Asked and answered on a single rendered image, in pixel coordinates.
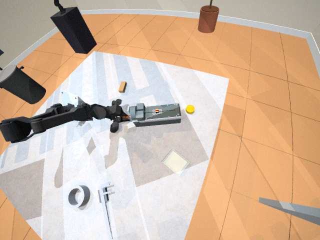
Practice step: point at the small tan block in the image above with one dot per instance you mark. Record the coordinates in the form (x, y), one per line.
(122, 86)

